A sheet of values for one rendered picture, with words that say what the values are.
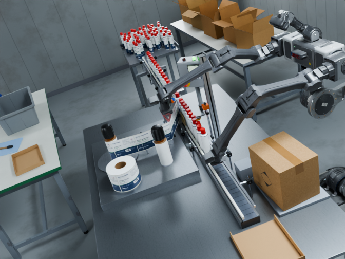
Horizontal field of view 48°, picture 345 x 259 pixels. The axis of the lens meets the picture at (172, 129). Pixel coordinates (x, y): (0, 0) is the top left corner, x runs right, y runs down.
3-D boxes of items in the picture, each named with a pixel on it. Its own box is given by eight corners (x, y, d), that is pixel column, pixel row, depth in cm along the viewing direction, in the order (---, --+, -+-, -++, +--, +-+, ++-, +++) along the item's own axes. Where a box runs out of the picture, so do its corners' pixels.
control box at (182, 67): (186, 81, 272) (180, 56, 262) (209, 80, 265) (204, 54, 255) (182, 88, 264) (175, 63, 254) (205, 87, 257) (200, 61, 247)
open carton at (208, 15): (196, 36, 503) (190, 7, 484) (226, 24, 514) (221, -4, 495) (212, 43, 467) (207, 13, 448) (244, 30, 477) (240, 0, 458)
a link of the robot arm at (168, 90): (225, 67, 221) (217, 51, 224) (222, 66, 216) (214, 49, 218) (165, 103, 237) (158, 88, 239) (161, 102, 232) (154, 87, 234)
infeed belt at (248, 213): (168, 104, 347) (167, 100, 345) (177, 101, 348) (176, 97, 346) (244, 226, 206) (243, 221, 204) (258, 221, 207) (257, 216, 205)
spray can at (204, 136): (204, 151, 266) (198, 127, 255) (212, 150, 265) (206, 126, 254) (204, 155, 261) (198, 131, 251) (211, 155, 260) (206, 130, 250)
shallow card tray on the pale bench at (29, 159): (13, 158, 340) (11, 154, 338) (38, 146, 347) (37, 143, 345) (16, 176, 313) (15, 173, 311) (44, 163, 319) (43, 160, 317)
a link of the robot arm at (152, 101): (169, 97, 232) (164, 85, 234) (152, 104, 230) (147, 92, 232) (167, 104, 244) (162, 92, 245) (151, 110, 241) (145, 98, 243)
